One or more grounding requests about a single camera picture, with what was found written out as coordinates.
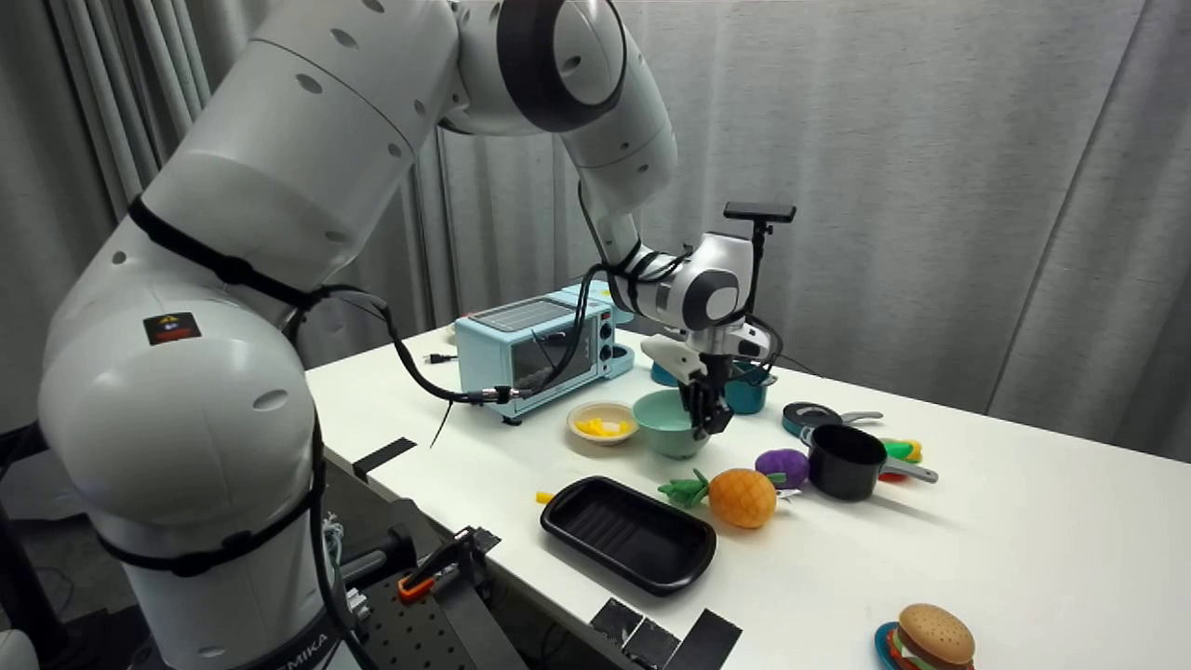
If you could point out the light blue toy oven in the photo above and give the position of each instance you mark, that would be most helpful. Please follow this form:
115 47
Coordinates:
519 346

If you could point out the toy hamburger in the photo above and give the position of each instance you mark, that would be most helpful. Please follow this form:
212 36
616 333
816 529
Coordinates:
925 637

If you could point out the green bowl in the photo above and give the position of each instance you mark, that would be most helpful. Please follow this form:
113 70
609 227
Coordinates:
662 425

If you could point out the camera on tripod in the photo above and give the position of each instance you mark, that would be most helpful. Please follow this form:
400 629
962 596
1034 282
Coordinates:
759 217

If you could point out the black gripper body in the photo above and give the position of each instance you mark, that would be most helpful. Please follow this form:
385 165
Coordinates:
703 390

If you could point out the yellow potato fries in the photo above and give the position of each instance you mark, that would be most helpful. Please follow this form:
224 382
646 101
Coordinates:
603 428

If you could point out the teal toy pot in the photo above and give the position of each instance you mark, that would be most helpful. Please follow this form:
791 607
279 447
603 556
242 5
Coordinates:
747 390

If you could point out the orange toy pineapple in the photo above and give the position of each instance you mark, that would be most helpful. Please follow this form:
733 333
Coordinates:
739 497

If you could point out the beige plate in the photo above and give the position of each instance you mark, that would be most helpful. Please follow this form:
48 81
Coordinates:
603 411

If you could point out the orange handled clamp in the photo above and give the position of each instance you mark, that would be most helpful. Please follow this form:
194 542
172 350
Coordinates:
456 556

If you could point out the purple toy eggplant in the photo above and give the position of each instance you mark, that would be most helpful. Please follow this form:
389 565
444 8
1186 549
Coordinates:
784 468

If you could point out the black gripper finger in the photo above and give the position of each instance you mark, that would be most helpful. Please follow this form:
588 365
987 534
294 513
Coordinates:
713 420

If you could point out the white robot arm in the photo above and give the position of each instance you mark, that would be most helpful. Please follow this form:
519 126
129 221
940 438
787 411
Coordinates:
185 415

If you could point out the black toy saucepan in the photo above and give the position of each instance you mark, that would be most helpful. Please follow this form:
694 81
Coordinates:
845 463

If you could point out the colourful toy utensils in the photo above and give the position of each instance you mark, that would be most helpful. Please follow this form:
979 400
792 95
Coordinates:
907 451

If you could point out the black rectangular tray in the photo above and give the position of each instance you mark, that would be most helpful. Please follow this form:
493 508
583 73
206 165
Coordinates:
631 534

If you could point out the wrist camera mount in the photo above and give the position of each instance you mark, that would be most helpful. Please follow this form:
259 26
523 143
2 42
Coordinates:
676 359

